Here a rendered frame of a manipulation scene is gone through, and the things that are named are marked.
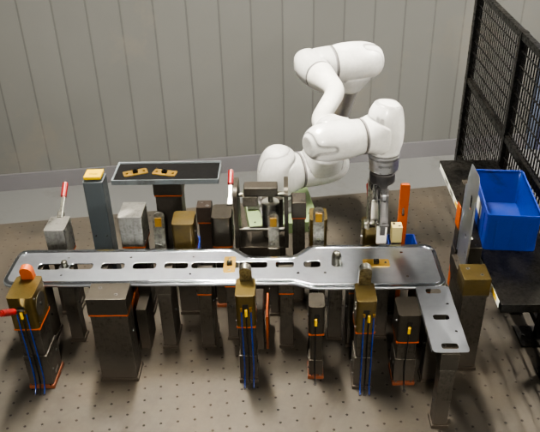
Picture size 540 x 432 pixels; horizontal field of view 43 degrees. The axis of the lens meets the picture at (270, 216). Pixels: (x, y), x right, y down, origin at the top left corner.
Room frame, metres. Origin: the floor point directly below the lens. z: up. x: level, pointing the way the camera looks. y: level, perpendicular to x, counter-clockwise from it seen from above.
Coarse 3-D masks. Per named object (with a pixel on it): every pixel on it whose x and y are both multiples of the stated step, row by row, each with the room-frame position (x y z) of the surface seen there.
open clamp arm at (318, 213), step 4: (316, 208) 1.95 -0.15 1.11; (320, 208) 1.95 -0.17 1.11; (316, 212) 1.95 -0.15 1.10; (320, 212) 1.94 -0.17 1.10; (316, 216) 1.94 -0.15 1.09; (320, 216) 1.94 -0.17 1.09; (316, 220) 1.93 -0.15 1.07; (320, 220) 1.93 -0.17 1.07; (316, 224) 1.94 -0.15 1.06; (320, 224) 1.94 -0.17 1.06; (316, 228) 1.93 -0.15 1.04; (320, 228) 1.93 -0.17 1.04; (316, 232) 1.93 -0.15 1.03; (320, 232) 1.93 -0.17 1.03; (316, 236) 1.93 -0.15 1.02; (320, 236) 1.93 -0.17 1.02; (316, 240) 1.92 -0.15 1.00; (320, 240) 1.92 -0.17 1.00; (316, 244) 1.92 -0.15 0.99; (320, 244) 1.92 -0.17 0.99
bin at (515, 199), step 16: (480, 176) 2.10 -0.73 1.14; (496, 176) 2.09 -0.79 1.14; (512, 176) 2.08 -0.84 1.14; (480, 192) 1.95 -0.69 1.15; (496, 192) 2.09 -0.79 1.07; (512, 192) 2.08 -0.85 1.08; (528, 192) 1.96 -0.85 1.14; (480, 208) 1.92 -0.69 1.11; (496, 208) 2.05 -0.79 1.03; (512, 208) 2.04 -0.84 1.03; (528, 208) 1.93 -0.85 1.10; (480, 224) 1.89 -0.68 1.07; (496, 224) 1.80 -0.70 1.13; (512, 224) 1.80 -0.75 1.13; (528, 224) 1.79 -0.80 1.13; (496, 240) 1.80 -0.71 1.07; (512, 240) 1.79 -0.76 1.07; (528, 240) 1.79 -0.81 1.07
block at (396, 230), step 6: (396, 222) 1.92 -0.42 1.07; (390, 228) 1.92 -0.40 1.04; (396, 228) 1.89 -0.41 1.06; (402, 228) 1.89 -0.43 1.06; (390, 234) 1.91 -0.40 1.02; (396, 234) 1.89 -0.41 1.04; (390, 240) 1.91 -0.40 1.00; (396, 240) 1.89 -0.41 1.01; (390, 294) 1.90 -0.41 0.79; (390, 300) 1.90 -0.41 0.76; (390, 306) 1.90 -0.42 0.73; (390, 312) 1.89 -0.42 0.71
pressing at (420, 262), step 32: (32, 256) 1.87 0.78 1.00; (64, 256) 1.87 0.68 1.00; (96, 256) 1.86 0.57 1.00; (128, 256) 1.86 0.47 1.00; (160, 256) 1.85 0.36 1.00; (192, 256) 1.85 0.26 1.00; (224, 256) 1.84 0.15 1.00; (256, 256) 1.83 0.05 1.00; (288, 256) 1.83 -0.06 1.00; (320, 256) 1.83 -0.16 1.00; (352, 256) 1.83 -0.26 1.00; (384, 256) 1.82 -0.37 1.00; (416, 256) 1.82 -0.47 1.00; (320, 288) 1.67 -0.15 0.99; (352, 288) 1.67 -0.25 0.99; (384, 288) 1.67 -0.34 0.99
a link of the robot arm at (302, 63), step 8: (320, 48) 2.33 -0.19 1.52; (328, 48) 2.32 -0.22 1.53; (296, 56) 2.35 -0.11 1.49; (304, 56) 2.30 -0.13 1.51; (312, 56) 2.28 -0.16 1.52; (320, 56) 2.28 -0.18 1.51; (328, 56) 2.28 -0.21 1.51; (336, 56) 2.29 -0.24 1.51; (296, 64) 2.30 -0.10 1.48; (304, 64) 2.25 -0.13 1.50; (312, 64) 2.23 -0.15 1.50; (336, 64) 2.28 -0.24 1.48; (296, 72) 2.30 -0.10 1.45; (304, 72) 2.23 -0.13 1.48; (336, 72) 2.27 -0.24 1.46; (304, 80) 2.23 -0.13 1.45
